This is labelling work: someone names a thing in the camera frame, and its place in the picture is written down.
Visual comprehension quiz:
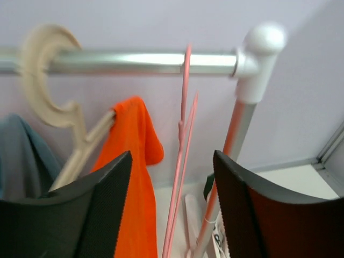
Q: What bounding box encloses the green white t shirt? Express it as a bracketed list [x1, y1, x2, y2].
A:
[203, 173, 230, 257]

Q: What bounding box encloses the grey blue t shirt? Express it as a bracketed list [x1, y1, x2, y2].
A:
[1, 114, 62, 201]

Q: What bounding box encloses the orange t shirt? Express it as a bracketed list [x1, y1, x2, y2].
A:
[93, 96, 164, 257]

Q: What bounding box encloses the pink wire hanger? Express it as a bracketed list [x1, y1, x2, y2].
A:
[162, 45, 198, 258]

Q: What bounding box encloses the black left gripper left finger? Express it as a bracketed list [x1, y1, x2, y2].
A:
[1, 151, 132, 257]

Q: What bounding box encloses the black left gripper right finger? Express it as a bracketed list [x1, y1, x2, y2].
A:
[213, 150, 343, 257]

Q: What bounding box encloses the beige wooden hanger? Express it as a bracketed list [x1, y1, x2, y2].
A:
[19, 24, 115, 191]

